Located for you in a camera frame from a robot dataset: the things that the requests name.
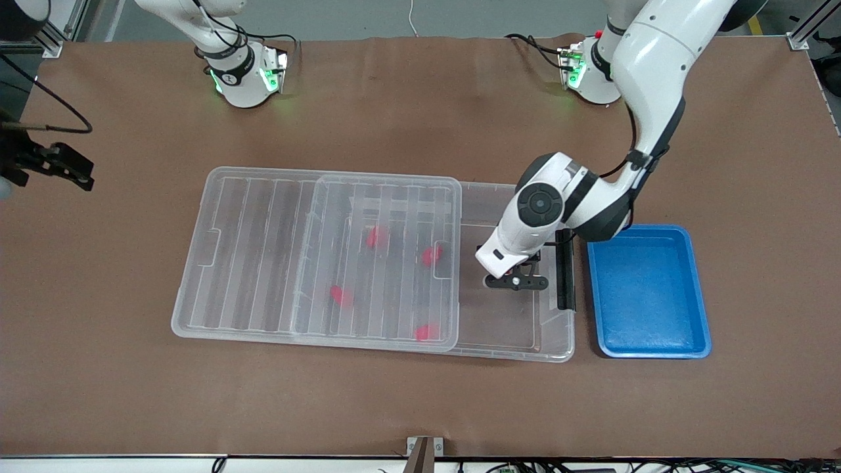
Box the blue plastic tray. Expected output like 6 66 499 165
585 223 713 360

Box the black right arm base cable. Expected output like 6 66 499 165
233 26 302 70

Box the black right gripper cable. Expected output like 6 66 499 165
0 53 93 135

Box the black left arm base cable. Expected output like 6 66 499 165
505 33 571 72

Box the brown table mat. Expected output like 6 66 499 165
0 35 841 459

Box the clear plastic box lid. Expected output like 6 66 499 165
171 166 463 354

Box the aluminium frame profile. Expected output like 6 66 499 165
26 16 64 60
786 0 841 51

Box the clear plastic storage box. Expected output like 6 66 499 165
292 174 577 364

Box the metal bracket with brown post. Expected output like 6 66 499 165
405 436 445 473

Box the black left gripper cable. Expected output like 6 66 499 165
598 105 672 182

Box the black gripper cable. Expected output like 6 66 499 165
598 105 672 182
0 53 93 135

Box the black arm base cable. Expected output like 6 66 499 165
505 33 571 72
233 26 302 70

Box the black box latch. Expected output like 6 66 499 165
557 229 578 312

